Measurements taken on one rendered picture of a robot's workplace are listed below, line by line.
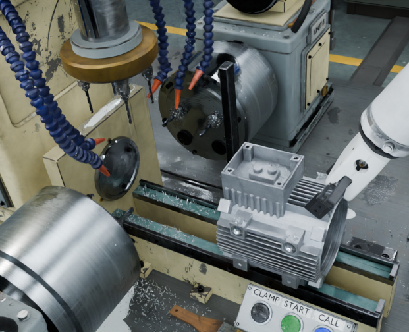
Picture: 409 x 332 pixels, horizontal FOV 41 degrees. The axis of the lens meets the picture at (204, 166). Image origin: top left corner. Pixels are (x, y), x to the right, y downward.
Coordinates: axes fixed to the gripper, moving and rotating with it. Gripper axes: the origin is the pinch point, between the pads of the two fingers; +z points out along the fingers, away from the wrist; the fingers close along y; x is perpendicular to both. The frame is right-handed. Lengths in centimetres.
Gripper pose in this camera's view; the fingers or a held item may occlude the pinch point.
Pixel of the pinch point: (326, 191)
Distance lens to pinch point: 89.3
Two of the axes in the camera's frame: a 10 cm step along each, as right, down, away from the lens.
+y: 5.1, -5.8, 6.4
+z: -3.5, 5.4, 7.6
